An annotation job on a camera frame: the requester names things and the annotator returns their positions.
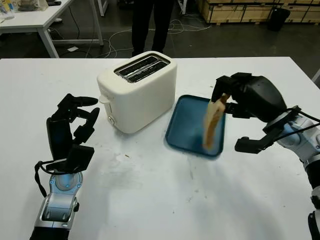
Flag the black waste bin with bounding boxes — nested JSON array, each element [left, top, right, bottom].
[[268, 7, 291, 32]]

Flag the white two-slot toaster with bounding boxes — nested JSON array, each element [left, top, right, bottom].
[[96, 50, 178, 135]]

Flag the brown bread slice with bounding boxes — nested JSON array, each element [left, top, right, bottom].
[[202, 93, 231, 150]]

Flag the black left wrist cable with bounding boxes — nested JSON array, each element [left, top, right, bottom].
[[34, 161, 58, 198]]

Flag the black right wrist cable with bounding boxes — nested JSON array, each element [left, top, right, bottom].
[[274, 106, 320, 141]]

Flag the person in black trousers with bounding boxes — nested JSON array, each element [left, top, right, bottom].
[[131, 0, 174, 57]]

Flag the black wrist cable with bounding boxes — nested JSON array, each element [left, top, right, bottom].
[[34, 161, 58, 198], [274, 106, 320, 141]]

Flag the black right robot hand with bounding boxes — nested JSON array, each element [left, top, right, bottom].
[[210, 72, 288, 123]]

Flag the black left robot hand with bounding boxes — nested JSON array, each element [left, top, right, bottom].
[[46, 93, 100, 167]]

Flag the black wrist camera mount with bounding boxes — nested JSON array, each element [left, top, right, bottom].
[[46, 144, 95, 173], [234, 124, 278, 154]]

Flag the clear plastic storage box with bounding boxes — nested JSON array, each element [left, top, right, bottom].
[[17, 0, 46, 12]]

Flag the stacked wooden crates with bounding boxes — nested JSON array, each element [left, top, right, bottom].
[[202, 0, 320, 26]]

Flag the white office desk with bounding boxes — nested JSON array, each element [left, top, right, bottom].
[[0, 0, 104, 59]]

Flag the white floor cable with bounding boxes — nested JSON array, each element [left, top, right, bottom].
[[84, 18, 211, 58]]

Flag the blue plastic tray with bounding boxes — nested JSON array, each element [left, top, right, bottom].
[[162, 94, 227, 159]]

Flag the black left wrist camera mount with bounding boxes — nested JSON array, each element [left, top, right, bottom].
[[46, 144, 95, 173]]

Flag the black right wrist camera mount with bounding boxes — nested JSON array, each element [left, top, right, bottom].
[[234, 124, 278, 154]]

